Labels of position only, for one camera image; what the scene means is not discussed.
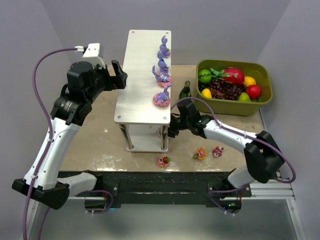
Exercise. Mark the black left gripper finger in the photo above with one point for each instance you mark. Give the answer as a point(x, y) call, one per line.
point(116, 67)
point(122, 80)

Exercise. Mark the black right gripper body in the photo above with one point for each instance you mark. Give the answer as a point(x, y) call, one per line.
point(178, 124)

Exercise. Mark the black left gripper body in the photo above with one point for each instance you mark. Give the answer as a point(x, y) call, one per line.
point(113, 78)

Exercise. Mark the pink yellow bear toy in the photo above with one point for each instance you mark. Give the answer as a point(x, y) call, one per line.
point(200, 154)

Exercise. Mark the purple bunny with blue bow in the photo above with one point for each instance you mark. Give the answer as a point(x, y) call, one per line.
point(163, 67)

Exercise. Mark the purple bunny with strawberry cake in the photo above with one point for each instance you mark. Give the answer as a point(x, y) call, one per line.
point(163, 52)

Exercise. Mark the red white strawberry toy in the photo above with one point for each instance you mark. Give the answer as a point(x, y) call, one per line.
point(159, 132)

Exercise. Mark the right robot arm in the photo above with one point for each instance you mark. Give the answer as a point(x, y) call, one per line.
point(262, 155)

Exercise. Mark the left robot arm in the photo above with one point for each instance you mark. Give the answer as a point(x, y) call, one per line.
point(84, 84)

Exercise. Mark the white two-tier shelf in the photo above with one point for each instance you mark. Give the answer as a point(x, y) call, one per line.
point(135, 113)

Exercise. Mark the pink strawberry donut toy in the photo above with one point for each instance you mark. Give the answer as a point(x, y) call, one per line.
point(163, 161)

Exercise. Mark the green glass bottle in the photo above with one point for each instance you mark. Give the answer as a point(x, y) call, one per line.
point(186, 91)

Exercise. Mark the yellow toy mango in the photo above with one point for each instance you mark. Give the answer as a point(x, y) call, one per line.
point(206, 93)

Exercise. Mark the red pink bear toy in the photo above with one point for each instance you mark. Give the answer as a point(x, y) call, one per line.
point(218, 151)

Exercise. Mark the purple toy grape bunch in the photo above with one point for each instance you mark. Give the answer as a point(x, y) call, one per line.
point(222, 90)

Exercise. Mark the green toy lime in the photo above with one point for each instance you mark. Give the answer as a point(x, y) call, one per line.
point(204, 76)

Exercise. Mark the olive green plastic bin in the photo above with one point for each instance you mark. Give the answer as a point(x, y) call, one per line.
point(235, 107)

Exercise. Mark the green toy apple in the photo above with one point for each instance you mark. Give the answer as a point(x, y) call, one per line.
point(244, 97)

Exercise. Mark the red toy dragon fruit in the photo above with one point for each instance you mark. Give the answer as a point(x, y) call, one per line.
point(229, 75)

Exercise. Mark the yellow toy lemon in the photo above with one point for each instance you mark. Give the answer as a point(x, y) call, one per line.
point(248, 81)

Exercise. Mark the red toy apple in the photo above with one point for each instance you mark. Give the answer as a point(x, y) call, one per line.
point(253, 91)

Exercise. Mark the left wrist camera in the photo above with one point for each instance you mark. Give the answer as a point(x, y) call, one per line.
point(93, 54)

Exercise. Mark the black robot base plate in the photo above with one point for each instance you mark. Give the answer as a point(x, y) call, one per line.
point(171, 188)

